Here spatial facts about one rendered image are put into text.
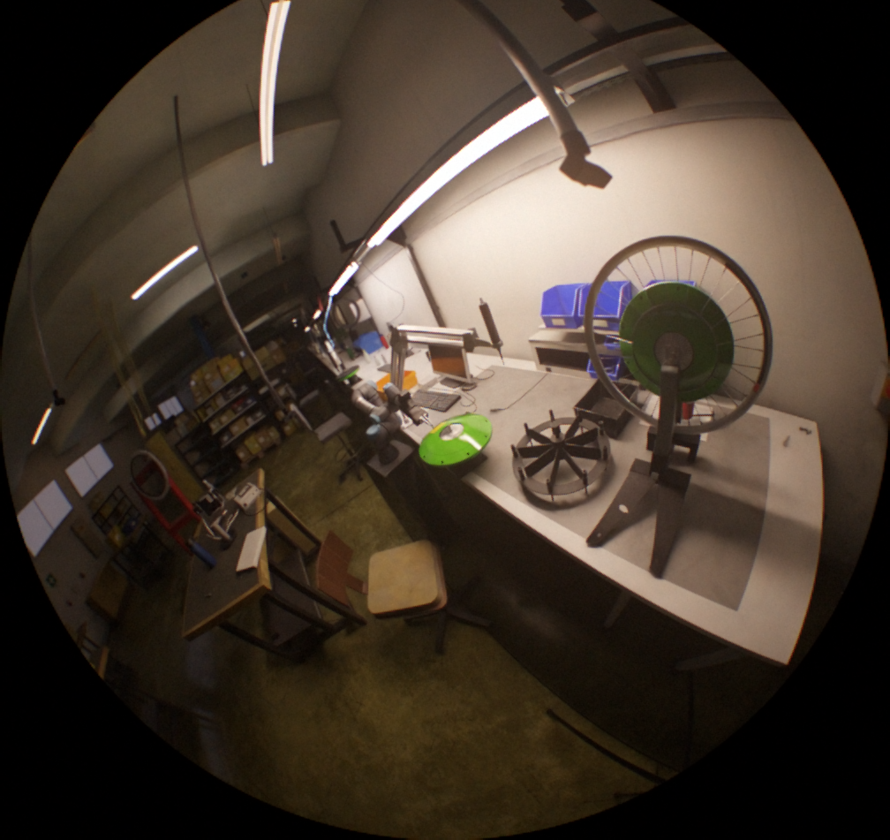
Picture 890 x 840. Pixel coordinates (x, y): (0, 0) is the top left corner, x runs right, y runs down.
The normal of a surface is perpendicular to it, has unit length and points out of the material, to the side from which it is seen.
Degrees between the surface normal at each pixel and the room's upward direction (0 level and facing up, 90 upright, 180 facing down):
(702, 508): 0
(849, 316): 90
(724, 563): 0
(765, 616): 0
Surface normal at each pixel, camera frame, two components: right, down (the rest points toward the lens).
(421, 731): -0.38, -0.83
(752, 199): -0.77, 0.53
